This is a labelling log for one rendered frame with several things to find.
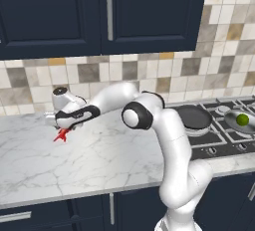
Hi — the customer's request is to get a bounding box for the navy wall cupboard door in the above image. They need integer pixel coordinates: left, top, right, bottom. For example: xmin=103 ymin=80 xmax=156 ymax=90
xmin=0 ymin=0 xmax=103 ymax=61
xmin=100 ymin=0 xmax=209 ymax=56

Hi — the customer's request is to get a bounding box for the silver cupboard door handle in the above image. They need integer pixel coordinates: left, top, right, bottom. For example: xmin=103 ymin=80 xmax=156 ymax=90
xmin=106 ymin=0 xmax=115 ymax=42

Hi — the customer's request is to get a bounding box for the black frying pan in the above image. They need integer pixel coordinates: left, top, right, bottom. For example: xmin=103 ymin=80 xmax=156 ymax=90
xmin=173 ymin=104 xmax=214 ymax=131

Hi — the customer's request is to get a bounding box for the red fish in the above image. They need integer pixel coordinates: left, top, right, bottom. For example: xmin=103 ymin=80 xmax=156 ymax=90
xmin=53 ymin=127 xmax=70 ymax=143

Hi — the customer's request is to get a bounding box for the silver base cupboard handle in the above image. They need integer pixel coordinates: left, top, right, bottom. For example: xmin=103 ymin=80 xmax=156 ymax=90
xmin=109 ymin=192 xmax=116 ymax=226
xmin=247 ymin=181 xmax=255 ymax=203

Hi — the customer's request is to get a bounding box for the green lime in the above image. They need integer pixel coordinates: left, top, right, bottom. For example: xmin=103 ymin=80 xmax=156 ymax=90
xmin=235 ymin=113 xmax=250 ymax=126

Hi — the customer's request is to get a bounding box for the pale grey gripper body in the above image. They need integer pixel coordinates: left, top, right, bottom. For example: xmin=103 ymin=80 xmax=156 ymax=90
xmin=44 ymin=111 xmax=76 ymax=132

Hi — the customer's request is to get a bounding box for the silver frying pan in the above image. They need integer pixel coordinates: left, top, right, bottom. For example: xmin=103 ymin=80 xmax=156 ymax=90
xmin=223 ymin=109 xmax=255 ymax=135

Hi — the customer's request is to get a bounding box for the silver drawer handle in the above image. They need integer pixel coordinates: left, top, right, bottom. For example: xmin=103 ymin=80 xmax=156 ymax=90
xmin=0 ymin=210 xmax=33 ymax=224

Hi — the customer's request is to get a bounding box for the navy base cupboard door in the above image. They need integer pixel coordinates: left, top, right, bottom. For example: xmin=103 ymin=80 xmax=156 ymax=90
xmin=70 ymin=193 xmax=116 ymax=231
xmin=114 ymin=185 xmax=170 ymax=231
xmin=193 ymin=171 xmax=255 ymax=231

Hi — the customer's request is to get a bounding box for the black gas hob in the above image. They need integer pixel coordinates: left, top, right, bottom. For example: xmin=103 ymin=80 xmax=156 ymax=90
xmin=165 ymin=96 xmax=255 ymax=161

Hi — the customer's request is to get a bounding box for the navy drawer front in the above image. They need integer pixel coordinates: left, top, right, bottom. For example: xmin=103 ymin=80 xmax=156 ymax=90
xmin=0 ymin=199 xmax=75 ymax=231

